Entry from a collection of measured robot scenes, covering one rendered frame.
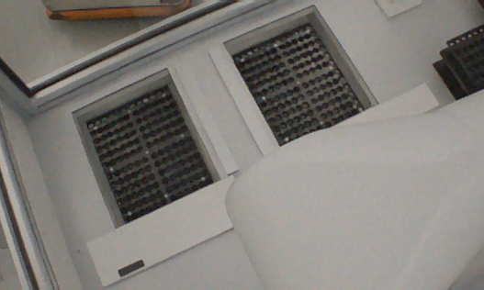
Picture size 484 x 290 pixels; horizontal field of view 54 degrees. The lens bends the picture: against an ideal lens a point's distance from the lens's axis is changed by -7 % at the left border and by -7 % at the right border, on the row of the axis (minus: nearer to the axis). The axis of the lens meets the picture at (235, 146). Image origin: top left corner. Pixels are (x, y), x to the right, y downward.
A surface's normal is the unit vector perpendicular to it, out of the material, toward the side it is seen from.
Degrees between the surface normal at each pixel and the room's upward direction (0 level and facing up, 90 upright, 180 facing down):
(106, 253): 0
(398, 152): 16
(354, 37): 0
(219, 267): 0
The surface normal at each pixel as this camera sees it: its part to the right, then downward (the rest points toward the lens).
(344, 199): -0.21, -0.25
